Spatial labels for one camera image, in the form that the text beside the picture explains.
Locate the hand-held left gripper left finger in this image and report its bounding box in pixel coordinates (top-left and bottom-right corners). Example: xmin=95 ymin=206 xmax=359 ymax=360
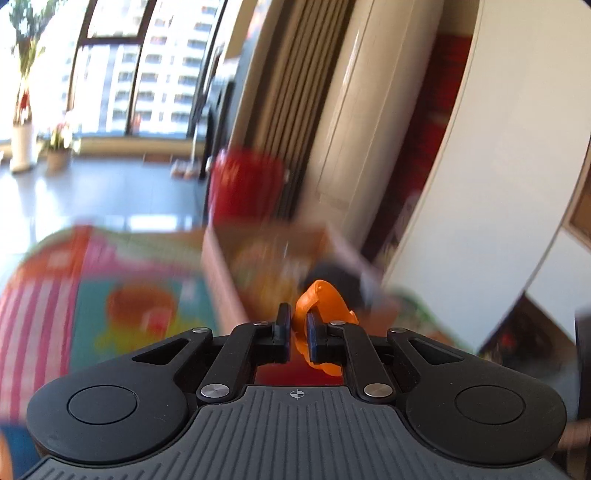
xmin=131 ymin=302 xmax=293 ymax=406

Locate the tall plant in white vase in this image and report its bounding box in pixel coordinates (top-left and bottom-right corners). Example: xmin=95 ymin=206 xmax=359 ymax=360
xmin=7 ymin=0 xmax=49 ymax=175

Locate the colourful play mat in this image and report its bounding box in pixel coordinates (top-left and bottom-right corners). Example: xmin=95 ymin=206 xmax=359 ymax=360
xmin=0 ymin=225 xmax=472 ymax=462

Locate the dark appliance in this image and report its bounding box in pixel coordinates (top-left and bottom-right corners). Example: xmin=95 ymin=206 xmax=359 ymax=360
xmin=203 ymin=78 xmax=238 ymax=213

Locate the red round container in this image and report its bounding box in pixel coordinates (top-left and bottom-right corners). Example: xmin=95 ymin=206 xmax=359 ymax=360
xmin=209 ymin=148 xmax=289 ymax=224

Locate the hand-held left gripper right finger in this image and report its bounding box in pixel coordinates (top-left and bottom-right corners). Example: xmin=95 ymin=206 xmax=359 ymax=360
xmin=305 ymin=311 xmax=466 ymax=406

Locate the window with dark frame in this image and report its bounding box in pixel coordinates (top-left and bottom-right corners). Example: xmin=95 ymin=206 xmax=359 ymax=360
xmin=0 ymin=0 xmax=232 ymax=148

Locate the cardboard box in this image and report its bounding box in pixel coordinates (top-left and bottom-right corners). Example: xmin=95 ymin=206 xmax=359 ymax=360
xmin=202 ymin=220 xmax=403 ymax=335

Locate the white cabinet door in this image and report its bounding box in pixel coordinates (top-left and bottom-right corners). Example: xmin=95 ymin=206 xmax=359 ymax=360
xmin=298 ymin=18 xmax=446 ymax=261

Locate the ribbed radiator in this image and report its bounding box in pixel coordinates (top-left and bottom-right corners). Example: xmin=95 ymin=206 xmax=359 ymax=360
xmin=245 ymin=0 xmax=358 ymax=222

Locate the orange plastic toy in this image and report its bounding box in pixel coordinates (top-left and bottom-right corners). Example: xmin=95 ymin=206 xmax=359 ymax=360
xmin=294 ymin=278 xmax=362 ymax=377

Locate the large white panel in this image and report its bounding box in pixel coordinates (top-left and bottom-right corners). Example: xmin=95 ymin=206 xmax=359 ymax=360
xmin=381 ymin=0 xmax=591 ymax=356

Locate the flowering plant in pot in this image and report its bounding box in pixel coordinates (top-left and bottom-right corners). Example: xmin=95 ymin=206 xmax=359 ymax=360
xmin=41 ymin=121 xmax=80 ymax=175

